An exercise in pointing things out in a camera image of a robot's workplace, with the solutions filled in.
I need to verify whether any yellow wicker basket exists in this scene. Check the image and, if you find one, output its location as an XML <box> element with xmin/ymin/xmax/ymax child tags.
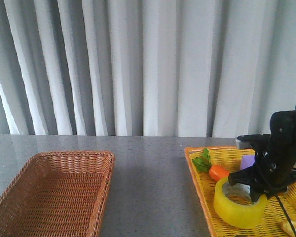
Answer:
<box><xmin>185</xmin><ymin>146</ymin><xmax>296</xmax><ymax>237</ymax></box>

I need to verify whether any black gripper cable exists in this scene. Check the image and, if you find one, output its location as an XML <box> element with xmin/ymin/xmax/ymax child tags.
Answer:
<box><xmin>276</xmin><ymin>168</ymin><xmax>296</xmax><ymax>237</ymax></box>

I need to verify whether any purple foam cube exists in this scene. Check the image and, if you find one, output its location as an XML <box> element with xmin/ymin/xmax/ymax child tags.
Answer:
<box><xmin>240</xmin><ymin>155</ymin><xmax>255</xmax><ymax>170</ymax></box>

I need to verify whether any grey pleated curtain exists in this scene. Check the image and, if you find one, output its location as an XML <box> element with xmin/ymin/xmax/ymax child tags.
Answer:
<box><xmin>0</xmin><ymin>0</ymin><xmax>296</xmax><ymax>137</ymax></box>

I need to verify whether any orange toy carrot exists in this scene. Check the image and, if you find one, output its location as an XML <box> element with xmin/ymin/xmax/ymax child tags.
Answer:
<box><xmin>192</xmin><ymin>148</ymin><xmax>229</xmax><ymax>182</ymax></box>

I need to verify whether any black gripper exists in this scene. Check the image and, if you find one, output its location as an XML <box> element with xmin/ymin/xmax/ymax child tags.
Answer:
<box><xmin>228</xmin><ymin>110</ymin><xmax>296</xmax><ymax>202</ymax></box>

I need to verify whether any yellow tape roll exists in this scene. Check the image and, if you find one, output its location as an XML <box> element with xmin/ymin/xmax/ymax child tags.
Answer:
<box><xmin>213</xmin><ymin>177</ymin><xmax>267</xmax><ymax>229</ymax></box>

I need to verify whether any brown wicker basket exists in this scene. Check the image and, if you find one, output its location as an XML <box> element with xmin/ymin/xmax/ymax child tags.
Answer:
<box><xmin>0</xmin><ymin>151</ymin><xmax>115</xmax><ymax>237</ymax></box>

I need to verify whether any toy bread loaf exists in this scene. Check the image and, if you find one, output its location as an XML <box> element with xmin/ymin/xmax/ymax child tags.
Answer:
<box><xmin>281</xmin><ymin>220</ymin><xmax>296</xmax><ymax>237</ymax></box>

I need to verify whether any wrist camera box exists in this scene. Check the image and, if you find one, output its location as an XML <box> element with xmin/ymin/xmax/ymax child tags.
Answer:
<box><xmin>235</xmin><ymin>133</ymin><xmax>271</xmax><ymax>151</ymax></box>

